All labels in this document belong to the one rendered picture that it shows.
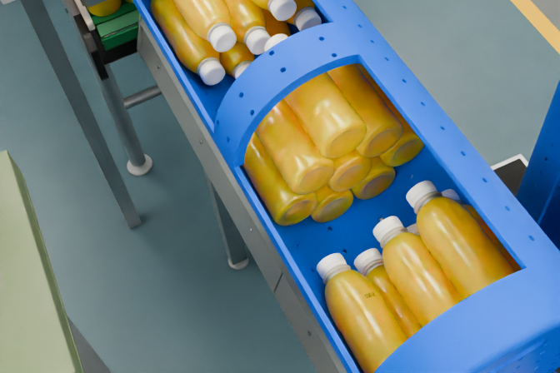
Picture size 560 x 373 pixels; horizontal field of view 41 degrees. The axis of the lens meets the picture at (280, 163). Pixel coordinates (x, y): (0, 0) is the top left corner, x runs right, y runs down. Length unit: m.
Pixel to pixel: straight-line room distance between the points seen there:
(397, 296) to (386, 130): 0.22
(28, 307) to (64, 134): 1.57
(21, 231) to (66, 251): 1.24
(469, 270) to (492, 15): 1.94
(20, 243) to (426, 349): 0.57
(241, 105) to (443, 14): 1.85
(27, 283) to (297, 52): 0.46
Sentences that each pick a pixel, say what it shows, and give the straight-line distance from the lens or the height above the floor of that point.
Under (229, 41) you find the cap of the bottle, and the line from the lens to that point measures 1.17.
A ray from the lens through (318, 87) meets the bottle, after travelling 0.99.
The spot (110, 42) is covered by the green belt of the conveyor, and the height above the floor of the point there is 0.87.
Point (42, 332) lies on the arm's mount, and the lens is 1.02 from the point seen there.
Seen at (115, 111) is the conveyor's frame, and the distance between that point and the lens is 2.16.
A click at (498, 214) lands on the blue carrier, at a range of 0.86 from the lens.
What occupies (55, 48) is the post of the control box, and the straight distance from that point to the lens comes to 1.70.
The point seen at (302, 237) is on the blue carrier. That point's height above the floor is 0.99.
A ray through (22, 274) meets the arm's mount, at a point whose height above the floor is 1.07.
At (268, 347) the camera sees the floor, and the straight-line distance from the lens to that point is 2.08.
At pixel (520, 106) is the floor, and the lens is 2.53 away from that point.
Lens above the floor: 1.95
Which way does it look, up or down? 56 degrees down
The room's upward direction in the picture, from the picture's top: 7 degrees counter-clockwise
